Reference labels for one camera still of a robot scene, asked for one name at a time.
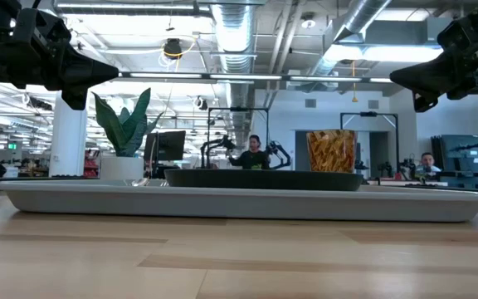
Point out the yellow hanging tag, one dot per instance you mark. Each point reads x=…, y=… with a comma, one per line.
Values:
x=354, y=97

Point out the silver ventilation duct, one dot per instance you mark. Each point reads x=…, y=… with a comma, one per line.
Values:
x=359, y=21
x=235, y=41

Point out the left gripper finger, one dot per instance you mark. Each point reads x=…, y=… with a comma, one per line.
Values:
x=94, y=72
x=76, y=99

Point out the grey blue machine cabinet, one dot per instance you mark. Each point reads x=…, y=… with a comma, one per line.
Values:
x=463, y=158

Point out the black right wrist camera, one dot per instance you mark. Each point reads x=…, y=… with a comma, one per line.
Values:
x=455, y=32

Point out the black round plate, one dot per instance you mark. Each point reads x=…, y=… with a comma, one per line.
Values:
x=264, y=179

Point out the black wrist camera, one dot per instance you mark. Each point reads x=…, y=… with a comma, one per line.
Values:
x=35, y=25
x=455, y=32

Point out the amber faceted cup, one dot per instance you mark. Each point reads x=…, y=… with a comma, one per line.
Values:
x=331, y=151

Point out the long ceiling light bar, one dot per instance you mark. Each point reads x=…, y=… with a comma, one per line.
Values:
x=243, y=76

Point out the grey plastic tray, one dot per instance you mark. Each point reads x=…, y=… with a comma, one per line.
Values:
x=264, y=205

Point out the person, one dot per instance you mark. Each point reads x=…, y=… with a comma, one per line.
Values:
x=252, y=160
x=427, y=160

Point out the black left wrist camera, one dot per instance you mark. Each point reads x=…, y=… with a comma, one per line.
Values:
x=35, y=25

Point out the other station black robot arm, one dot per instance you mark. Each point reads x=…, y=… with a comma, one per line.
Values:
x=218, y=143
x=280, y=155

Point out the black monitor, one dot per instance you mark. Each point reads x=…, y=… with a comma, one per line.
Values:
x=166, y=145

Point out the potted plant in white pot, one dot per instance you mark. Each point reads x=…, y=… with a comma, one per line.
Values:
x=123, y=166

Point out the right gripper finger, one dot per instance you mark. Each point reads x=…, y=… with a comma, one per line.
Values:
x=425, y=101
x=423, y=74

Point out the white column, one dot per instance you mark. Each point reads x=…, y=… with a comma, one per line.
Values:
x=68, y=141

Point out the black ceiling camera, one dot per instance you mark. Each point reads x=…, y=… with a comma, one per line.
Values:
x=173, y=49

